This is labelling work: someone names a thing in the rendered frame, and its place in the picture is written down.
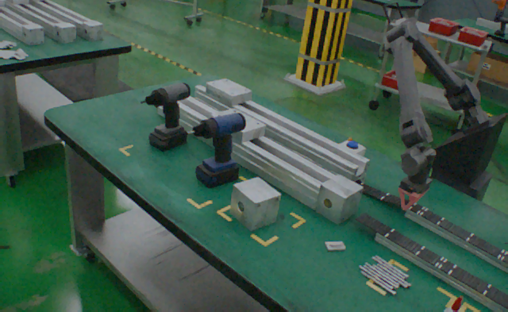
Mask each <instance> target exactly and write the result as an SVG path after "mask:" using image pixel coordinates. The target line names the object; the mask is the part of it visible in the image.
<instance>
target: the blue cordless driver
mask: <svg viewBox="0 0 508 312"><path fill-rule="evenodd" d="M246 125H247V121H246V118H244V116H243V114H241V112H237V114H236V112H235V114H226V115H222V116H217V117H211V118H209V119H204V120H202V121H201V122H200V123H199V125H196V126H195V127H194V128H193V130H192V131H190V132H186V134H190V133H193V134H194V135H195V136H196V137H203V138H204V139H211V138H213V146H214V157H212V158H209V159H204V160H203V161H202V164H200V165H198V166H197V167H196V173H197V175H196V178H197V179H198V180H199V181H200V182H201V183H202V184H204V185H205V186H207V187H208V188H211V187H216V186H218V185H222V184H224V183H229V182H232V181H235V180H238V176H239V170H240V168H239V167H238V166H237V162H236V161H235V160H233V159H232V158H231V153H232V152H233V139H232V135H231V134H230V133H238V132H240V131H243V130H244V128H246Z"/></svg>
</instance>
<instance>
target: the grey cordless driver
mask: <svg viewBox="0 0 508 312"><path fill-rule="evenodd" d="M190 96H191V88H190V86H189V85H188V84H187V83H176V84H173V85H170V86H166V87H160V88H159V89H158V90H154V91H153V92H152V93H151V94H150V95H149V96H147V97H146V99H145V101H142V102H141V103H140V104H143V103H147V105H149V106H156V107H161V106H163V105H164V106H163V114H164V118H165V124H164V125H160V126H157V127H155V131H153V132H150V134H149V135H148V140H149V144H150V145H151V146H154V147H156V148H158V149H159V150H161V152H165V150H168V149H170V148H174V147H176V146H179V145H181V144H185V143H186V142H187V134H186V132H187V131H186V130H185V129H184V127H183V126H182V125H180V124H179V119H180V108H179V103H178V101H182V100H184V99H186V98H189V97H190Z"/></svg>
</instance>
